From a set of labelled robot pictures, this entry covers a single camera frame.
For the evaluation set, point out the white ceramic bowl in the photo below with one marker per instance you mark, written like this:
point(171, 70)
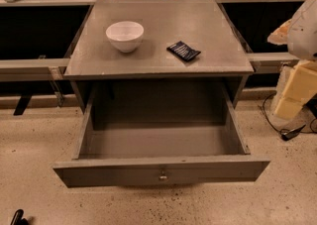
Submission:
point(125, 36)

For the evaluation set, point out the black object at floor corner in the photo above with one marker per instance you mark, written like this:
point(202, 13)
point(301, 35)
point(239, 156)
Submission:
point(18, 218)

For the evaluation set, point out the small metal drawer knob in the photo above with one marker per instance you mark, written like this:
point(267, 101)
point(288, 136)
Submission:
point(163, 176)

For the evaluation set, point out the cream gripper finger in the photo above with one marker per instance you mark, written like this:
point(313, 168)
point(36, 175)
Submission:
point(279, 36)
point(295, 87)

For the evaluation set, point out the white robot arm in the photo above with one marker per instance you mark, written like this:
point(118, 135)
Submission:
point(302, 32)

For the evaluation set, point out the dark blue rxbar wrapper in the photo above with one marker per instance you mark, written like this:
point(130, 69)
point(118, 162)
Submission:
point(183, 51)

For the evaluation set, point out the grey cabinet with top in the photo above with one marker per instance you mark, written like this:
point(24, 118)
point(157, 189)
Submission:
point(198, 23)

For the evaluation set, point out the open grey top drawer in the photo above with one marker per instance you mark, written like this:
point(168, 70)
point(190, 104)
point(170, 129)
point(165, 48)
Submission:
point(134, 129)

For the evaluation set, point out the grey metal railing frame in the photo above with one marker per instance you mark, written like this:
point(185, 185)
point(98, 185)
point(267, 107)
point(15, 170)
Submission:
point(33, 67)

